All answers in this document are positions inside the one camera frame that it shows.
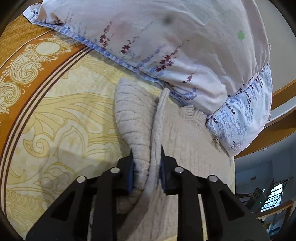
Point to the floral pillow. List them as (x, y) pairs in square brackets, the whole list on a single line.
[(204, 51), (243, 116)]

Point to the left floral pillow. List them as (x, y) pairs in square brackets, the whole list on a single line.
[(204, 51)]

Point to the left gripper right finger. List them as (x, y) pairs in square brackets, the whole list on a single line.
[(226, 217)]

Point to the wooden wall shelf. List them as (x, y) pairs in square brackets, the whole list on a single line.
[(281, 124)]

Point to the right floral pillow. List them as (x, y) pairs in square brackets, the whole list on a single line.
[(243, 116)]

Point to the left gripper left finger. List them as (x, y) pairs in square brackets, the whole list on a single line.
[(88, 207)]

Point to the yellow patterned bedspread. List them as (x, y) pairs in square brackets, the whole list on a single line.
[(57, 118)]

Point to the beige cable-knit sweater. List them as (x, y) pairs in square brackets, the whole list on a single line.
[(153, 126)]

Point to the wooden shelving unit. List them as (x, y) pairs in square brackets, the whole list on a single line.
[(275, 211)]

